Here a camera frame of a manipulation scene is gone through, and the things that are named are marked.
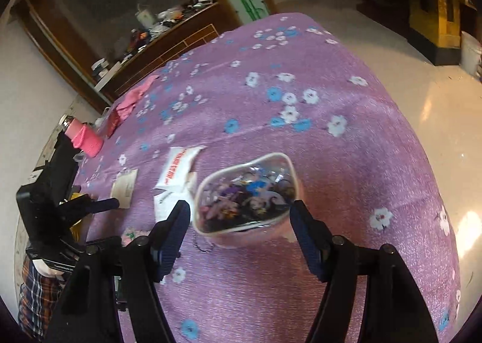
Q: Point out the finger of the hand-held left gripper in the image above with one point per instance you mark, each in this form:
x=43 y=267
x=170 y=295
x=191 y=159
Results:
x=101 y=205

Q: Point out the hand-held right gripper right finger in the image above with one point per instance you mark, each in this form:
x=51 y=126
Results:
x=307 y=241

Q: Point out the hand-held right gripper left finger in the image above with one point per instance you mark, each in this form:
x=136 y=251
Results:
x=171 y=243

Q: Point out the white packet with red label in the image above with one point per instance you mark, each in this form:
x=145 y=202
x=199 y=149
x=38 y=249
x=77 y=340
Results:
x=177 y=169

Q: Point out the clear pink cartoon zipper pouch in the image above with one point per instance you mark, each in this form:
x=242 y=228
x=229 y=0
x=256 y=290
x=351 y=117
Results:
x=244 y=192

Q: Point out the person's left forearm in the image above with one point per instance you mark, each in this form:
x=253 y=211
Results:
x=37 y=301

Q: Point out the beige card packet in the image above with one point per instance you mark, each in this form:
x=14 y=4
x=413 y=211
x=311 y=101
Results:
x=124 y=188

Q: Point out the bottle with pink knitted cover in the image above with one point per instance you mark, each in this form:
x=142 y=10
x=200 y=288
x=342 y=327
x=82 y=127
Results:
x=84 y=137

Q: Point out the red box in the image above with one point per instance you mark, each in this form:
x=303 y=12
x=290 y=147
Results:
x=113 y=123

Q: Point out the pink cloth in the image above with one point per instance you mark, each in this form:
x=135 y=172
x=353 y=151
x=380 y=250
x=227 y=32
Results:
x=133 y=98

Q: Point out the purple floral blanket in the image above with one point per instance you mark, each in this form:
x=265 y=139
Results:
x=301 y=120

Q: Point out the wooden counter with clutter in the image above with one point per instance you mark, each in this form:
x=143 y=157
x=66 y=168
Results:
x=158 y=38

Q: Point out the white plastic bucket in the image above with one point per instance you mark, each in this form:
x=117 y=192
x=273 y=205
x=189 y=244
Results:
x=472 y=54

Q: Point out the gold pillar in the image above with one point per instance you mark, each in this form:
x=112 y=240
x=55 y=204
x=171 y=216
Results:
x=436 y=7

